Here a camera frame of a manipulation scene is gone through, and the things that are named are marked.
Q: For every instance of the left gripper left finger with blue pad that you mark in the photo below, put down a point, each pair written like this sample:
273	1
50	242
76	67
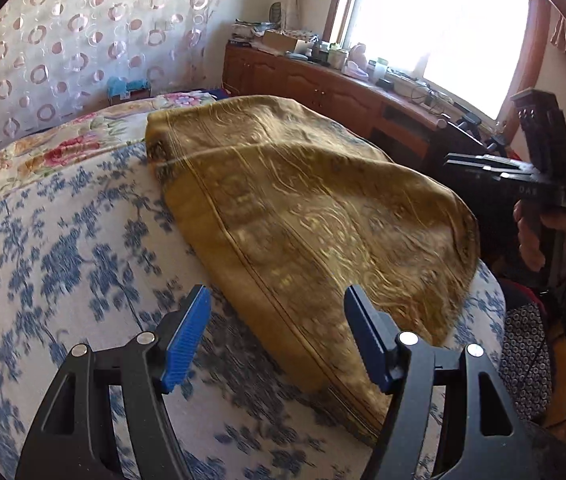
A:
72	435

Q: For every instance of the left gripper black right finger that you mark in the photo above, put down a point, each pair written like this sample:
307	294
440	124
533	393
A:
481	435

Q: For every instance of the golden brocade garment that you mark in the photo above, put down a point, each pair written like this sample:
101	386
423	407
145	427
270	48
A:
286	208

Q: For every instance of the person's right hand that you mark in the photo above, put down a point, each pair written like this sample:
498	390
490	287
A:
529	239

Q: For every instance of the long wooden cabinet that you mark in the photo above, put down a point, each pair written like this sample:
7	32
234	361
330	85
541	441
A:
409	134

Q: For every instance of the blue floral white bedsheet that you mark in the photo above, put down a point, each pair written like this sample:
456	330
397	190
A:
92	255

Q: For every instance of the cardboard box on cabinet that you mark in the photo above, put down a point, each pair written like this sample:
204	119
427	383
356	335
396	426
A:
280	44

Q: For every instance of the colourful floral blanket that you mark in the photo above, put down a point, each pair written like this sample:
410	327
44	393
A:
35	157

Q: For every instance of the teal box at bed head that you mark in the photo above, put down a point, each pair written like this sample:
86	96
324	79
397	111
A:
119	90

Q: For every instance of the sheer circle pattern curtain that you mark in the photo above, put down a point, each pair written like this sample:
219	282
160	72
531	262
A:
57	56

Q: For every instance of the window with wooden frame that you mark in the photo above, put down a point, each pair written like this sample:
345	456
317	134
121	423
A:
477	53

